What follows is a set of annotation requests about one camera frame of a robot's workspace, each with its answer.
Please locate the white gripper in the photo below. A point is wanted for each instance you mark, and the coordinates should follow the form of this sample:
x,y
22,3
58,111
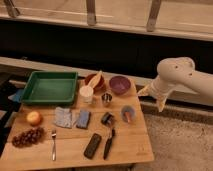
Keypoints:
x,y
158,89

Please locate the small metal cup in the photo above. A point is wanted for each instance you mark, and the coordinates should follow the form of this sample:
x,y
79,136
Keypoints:
x,y
106,99

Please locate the white plastic cup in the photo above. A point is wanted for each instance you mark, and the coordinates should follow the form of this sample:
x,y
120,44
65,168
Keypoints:
x,y
86,93

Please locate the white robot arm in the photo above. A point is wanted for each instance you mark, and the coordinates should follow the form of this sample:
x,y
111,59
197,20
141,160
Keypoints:
x,y
177,71

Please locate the purple bowl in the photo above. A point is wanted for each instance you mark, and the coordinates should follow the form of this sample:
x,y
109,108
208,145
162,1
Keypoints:
x,y
119,84

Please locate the brown bowl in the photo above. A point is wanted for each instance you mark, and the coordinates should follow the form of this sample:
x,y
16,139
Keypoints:
x,y
99,86

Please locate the wooden spatula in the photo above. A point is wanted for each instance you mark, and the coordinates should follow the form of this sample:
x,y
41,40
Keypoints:
x,y
95,80

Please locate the blue sponge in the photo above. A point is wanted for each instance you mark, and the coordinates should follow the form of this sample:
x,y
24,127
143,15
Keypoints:
x,y
83,119

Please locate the black remote control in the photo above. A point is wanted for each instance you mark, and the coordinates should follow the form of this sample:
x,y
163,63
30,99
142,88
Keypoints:
x,y
92,146

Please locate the wooden table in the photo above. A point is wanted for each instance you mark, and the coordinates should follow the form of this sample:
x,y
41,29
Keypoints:
x,y
131,143

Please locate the grey folded cloth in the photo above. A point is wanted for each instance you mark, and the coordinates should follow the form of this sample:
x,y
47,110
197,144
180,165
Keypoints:
x,y
64,118

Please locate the silver fork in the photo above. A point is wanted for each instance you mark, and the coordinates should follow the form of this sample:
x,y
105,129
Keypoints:
x,y
53,134

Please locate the green plastic tray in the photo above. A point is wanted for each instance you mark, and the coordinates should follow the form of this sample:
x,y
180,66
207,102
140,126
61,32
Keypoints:
x,y
50,88

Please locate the red apple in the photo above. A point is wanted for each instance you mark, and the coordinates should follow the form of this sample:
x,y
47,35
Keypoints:
x,y
34,118

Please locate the bunch of red grapes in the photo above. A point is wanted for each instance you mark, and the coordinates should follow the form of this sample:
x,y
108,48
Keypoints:
x,y
28,138

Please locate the blue object at table edge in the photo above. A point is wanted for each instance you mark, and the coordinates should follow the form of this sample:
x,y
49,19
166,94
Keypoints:
x,y
17,96

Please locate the black handled knife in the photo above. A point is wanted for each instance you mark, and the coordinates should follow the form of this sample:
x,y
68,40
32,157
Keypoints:
x,y
108,144

